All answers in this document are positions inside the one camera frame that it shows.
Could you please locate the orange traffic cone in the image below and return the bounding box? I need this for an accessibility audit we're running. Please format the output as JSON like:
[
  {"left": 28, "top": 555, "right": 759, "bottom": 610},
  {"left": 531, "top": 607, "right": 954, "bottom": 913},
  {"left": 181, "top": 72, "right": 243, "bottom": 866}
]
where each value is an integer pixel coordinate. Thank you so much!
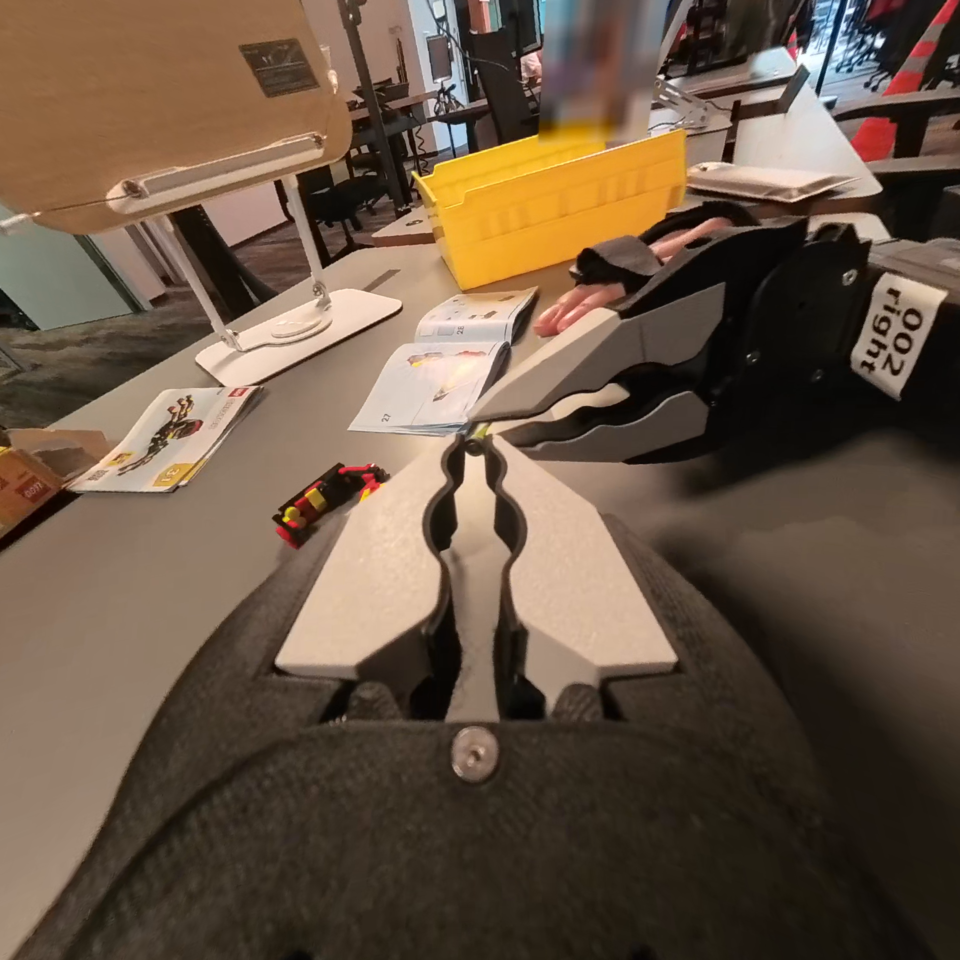
[{"left": 855, "top": 0, "right": 952, "bottom": 163}]

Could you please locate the black red yellow lego model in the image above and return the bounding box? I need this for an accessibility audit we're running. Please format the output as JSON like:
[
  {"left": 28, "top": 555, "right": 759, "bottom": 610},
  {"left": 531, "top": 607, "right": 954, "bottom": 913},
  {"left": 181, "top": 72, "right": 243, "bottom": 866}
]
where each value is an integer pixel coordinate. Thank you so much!
[{"left": 272, "top": 462, "right": 392, "bottom": 551}]

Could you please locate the open instruction booklet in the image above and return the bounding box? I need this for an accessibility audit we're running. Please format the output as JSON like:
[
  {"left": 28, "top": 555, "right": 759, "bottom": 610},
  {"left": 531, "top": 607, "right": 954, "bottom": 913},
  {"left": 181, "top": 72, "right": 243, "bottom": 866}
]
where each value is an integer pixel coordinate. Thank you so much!
[{"left": 348, "top": 285, "right": 542, "bottom": 438}]

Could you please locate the black tripod stand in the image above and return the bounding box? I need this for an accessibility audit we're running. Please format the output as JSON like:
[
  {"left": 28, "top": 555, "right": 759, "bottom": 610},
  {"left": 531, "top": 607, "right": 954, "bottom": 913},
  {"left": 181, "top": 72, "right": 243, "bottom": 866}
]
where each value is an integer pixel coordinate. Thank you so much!
[{"left": 337, "top": 0, "right": 411, "bottom": 213}]

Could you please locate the wooden board on white stand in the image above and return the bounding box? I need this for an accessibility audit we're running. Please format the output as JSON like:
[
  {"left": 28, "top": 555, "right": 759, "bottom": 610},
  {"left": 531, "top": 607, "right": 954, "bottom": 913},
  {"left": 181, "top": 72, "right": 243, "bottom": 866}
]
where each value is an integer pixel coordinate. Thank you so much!
[{"left": 0, "top": 0, "right": 405, "bottom": 388}]

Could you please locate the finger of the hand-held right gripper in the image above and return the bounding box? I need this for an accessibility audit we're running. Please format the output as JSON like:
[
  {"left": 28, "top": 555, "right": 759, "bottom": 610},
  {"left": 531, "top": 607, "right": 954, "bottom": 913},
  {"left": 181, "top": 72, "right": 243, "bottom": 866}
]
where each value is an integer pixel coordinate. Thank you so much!
[
  {"left": 491, "top": 381, "right": 712, "bottom": 466},
  {"left": 467, "top": 282, "right": 729, "bottom": 424}
]

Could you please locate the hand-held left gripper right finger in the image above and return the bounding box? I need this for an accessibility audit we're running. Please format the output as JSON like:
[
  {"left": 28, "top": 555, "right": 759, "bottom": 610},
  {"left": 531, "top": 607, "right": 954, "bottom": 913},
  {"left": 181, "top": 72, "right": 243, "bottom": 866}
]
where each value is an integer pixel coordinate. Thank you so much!
[{"left": 483, "top": 437, "right": 680, "bottom": 715}]

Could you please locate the yellow plastic bin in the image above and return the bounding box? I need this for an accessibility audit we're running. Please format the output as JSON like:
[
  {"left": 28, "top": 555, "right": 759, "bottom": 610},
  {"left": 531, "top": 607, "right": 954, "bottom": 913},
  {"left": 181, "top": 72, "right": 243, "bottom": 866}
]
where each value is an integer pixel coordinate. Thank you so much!
[{"left": 411, "top": 129, "right": 690, "bottom": 293}]

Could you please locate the closed instruction booklet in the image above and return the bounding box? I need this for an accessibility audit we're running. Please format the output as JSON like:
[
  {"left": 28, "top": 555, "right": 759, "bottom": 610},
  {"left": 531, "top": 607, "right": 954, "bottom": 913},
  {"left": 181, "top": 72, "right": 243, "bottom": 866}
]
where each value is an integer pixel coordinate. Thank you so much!
[{"left": 66, "top": 384, "right": 264, "bottom": 495}]

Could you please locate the orange cardboard lego box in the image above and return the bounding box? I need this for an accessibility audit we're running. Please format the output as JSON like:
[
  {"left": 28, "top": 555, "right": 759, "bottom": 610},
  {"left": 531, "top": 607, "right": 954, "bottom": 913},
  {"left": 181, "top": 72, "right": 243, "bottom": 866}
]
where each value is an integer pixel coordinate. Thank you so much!
[{"left": 0, "top": 427, "right": 115, "bottom": 538}]

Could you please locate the clear acrylic desk stand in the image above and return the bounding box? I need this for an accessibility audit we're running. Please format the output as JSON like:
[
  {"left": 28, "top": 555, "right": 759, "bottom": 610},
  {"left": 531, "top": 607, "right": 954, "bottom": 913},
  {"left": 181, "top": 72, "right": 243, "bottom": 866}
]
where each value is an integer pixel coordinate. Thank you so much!
[{"left": 648, "top": 70, "right": 734, "bottom": 134}]

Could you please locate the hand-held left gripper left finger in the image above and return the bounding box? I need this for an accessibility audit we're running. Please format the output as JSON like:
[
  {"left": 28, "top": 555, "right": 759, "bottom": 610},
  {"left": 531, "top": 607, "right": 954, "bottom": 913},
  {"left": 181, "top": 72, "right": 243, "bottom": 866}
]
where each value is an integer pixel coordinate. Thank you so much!
[{"left": 274, "top": 437, "right": 462, "bottom": 719}]

